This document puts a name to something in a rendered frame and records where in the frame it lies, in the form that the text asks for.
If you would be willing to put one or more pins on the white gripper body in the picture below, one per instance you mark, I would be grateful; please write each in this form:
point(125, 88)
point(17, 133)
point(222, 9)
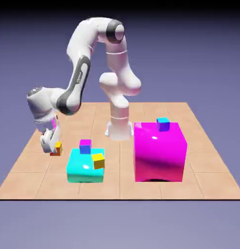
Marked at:
point(47, 138)

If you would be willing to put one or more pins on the small cyan and blue cube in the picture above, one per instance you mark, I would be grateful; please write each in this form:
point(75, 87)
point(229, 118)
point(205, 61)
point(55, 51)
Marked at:
point(163, 124)

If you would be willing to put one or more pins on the large cyan box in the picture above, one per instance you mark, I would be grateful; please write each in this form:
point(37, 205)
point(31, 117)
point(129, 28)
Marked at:
point(85, 166)

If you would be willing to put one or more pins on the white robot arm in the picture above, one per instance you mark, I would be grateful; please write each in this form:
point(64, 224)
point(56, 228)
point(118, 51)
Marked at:
point(115, 64)

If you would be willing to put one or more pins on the small yellow cube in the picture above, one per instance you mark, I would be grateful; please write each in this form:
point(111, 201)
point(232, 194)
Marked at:
point(98, 160)

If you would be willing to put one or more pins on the small magenta and blue cube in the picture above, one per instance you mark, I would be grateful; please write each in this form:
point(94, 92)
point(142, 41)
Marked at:
point(85, 146)

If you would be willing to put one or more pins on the small orange cube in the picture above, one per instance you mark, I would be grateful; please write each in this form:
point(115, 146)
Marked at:
point(58, 148)

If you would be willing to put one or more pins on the large magenta box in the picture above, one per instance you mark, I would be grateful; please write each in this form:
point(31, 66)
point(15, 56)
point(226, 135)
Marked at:
point(159, 151)

